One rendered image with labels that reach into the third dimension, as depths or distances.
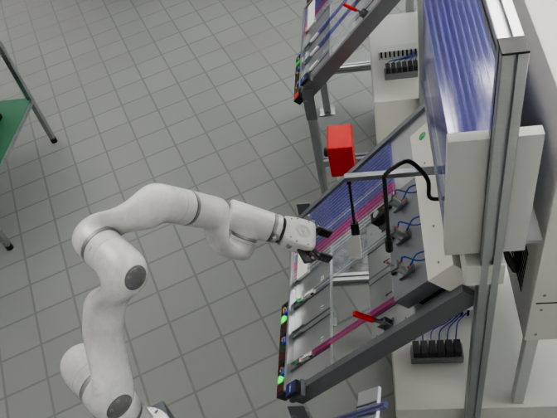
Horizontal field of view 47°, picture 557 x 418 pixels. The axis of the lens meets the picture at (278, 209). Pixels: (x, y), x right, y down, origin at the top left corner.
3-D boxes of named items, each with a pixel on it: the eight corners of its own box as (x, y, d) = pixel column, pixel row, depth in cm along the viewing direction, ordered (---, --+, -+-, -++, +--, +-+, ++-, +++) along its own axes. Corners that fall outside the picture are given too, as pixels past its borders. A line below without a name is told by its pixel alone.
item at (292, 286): (302, 398, 195) (283, 391, 192) (307, 230, 239) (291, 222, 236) (305, 396, 194) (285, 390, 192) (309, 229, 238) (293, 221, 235)
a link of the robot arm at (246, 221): (266, 246, 179) (278, 216, 178) (222, 232, 175) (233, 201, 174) (260, 240, 187) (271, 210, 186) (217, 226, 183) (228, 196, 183)
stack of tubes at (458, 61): (447, 237, 137) (449, 144, 118) (423, 87, 171) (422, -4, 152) (508, 233, 135) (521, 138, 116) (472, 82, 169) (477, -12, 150)
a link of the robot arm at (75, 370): (115, 441, 174) (80, 402, 156) (80, 399, 184) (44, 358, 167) (151, 409, 178) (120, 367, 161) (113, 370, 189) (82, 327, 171)
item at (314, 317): (297, 394, 193) (289, 391, 192) (303, 226, 237) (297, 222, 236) (336, 371, 181) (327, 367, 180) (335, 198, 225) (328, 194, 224)
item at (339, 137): (331, 277, 306) (308, 159, 249) (331, 238, 322) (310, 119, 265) (382, 274, 302) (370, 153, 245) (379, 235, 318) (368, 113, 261)
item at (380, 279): (385, 348, 171) (370, 342, 169) (374, 172, 214) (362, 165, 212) (480, 293, 150) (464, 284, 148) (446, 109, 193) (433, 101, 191)
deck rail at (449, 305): (302, 404, 194) (285, 398, 192) (302, 398, 195) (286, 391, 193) (482, 300, 148) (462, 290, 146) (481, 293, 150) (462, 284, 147)
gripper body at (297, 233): (281, 235, 177) (317, 247, 180) (283, 207, 184) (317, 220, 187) (270, 250, 182) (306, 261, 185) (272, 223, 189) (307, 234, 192)
